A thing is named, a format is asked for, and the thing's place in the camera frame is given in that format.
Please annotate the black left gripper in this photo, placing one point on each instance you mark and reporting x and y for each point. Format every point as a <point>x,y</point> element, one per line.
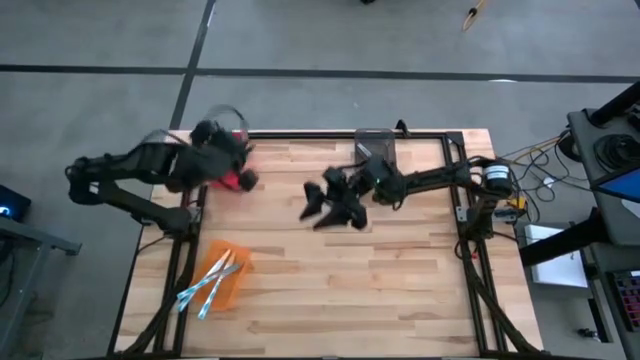
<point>220,155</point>

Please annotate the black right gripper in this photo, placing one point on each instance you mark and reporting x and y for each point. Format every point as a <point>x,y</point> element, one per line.
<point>380,180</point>

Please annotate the blue-patterned knife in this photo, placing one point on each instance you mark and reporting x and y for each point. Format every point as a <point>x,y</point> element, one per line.
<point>230,270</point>

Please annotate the orange translucent plastic bin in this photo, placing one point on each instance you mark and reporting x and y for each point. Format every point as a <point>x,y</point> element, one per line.
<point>235,285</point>

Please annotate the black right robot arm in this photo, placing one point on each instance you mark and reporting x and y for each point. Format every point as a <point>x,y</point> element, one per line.
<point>440,177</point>

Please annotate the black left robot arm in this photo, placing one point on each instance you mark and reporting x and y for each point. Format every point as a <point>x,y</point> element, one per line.
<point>135,167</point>

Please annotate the reddish pink plastic bin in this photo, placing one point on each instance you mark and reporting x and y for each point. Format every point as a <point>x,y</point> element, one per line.
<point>227,181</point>

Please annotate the grey translucent plastic bin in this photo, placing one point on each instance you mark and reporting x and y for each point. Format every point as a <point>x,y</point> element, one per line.
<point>380,142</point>

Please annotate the grey side desk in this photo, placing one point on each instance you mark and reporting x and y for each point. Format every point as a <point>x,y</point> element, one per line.
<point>45,240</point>

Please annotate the black device with blue light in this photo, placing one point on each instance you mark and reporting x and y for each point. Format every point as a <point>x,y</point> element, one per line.
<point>17,202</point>

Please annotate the black support bar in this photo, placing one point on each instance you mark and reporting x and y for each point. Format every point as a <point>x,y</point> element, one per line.
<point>560,243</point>

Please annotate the white box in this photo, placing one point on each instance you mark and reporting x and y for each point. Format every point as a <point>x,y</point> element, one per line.
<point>555,270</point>

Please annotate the grey equipment cart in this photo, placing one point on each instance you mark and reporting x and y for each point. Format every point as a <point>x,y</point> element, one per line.
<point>582,150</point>

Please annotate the small black floor object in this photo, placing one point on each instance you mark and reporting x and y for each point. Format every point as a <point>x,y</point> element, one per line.
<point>587,335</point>

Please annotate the blue flat panel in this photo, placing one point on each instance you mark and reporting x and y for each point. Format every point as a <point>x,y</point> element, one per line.
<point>625,187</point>

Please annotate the black keyboard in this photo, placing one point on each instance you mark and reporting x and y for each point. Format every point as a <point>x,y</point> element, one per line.
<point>629,300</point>

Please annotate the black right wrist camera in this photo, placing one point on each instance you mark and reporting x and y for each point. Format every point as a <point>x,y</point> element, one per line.
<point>359,217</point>

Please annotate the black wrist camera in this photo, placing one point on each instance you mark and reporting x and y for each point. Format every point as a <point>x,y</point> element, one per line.
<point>248,181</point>
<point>359,217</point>

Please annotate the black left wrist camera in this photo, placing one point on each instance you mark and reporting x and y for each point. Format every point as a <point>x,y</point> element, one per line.
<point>248,181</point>

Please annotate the black aluminium table frame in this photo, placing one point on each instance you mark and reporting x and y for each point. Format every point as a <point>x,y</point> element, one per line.
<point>310,135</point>

